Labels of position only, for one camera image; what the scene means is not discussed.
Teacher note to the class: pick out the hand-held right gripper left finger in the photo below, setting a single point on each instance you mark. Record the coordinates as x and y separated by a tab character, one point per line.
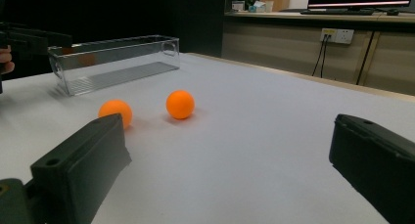
78	165

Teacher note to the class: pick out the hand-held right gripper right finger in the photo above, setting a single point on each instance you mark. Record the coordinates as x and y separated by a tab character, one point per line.
378	165

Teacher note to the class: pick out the clear plastic box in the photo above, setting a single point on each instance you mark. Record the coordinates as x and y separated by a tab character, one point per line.
114	70

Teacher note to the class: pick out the orange ball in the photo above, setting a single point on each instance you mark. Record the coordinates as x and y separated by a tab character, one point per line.
114	108
180	104

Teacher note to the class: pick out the black mouse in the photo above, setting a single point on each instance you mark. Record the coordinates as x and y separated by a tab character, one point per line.
393	12

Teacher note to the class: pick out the wooden desk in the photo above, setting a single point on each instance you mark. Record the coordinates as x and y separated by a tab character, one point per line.
277	44

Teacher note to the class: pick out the black keyboard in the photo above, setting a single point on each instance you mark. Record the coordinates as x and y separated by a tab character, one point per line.
336	12

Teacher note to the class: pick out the small white box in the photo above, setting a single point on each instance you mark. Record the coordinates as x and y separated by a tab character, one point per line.
238	6

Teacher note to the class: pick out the white cup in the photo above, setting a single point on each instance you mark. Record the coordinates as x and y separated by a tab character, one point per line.
269	6

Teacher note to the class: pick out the tissue box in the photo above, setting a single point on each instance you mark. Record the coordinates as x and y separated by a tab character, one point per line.
257	7

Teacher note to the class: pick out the white wall socket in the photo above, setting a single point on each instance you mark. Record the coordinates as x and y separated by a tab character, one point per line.
341	35

